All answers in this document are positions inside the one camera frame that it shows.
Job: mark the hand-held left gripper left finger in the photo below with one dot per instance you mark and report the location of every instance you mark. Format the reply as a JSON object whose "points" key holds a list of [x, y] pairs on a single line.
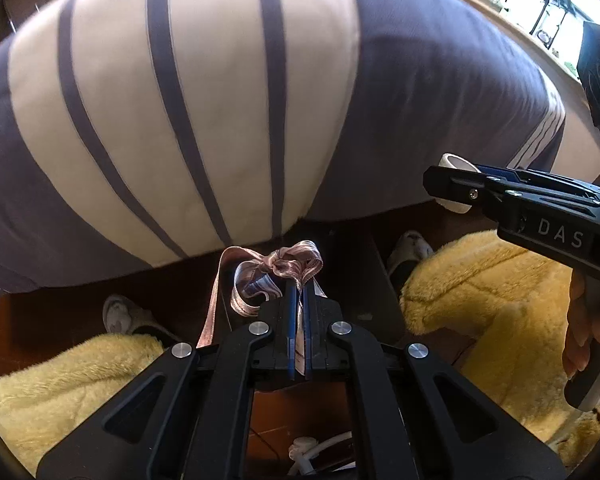
{"points": [[294, 330]]}

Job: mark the pink satin ribbon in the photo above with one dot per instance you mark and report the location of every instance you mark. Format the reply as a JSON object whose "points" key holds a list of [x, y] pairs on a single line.
{"points": [[285, 260]]}

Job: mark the white tape roll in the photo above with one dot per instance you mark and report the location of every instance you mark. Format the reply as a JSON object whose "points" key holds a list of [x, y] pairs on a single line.
{"points": [[455, 160]]}

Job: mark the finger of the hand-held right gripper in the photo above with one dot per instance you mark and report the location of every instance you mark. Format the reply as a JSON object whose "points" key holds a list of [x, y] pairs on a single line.
{"points": [[455, 185], [500, 174]]}

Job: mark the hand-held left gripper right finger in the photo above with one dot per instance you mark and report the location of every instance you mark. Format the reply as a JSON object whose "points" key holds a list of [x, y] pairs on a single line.
{"points": [[307, 330]]}

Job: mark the person's right hand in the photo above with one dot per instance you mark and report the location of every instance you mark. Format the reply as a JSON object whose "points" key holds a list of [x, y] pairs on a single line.
{"points": [[575, 330]]}

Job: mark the blue white striped blanket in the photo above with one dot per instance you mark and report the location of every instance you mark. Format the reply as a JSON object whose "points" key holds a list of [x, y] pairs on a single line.
{"points": [[180, 110]]}

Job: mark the grey plush slipper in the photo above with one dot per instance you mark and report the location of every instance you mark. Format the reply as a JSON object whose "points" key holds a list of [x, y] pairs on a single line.
{"points": [[410, 255], [125, 315]]}

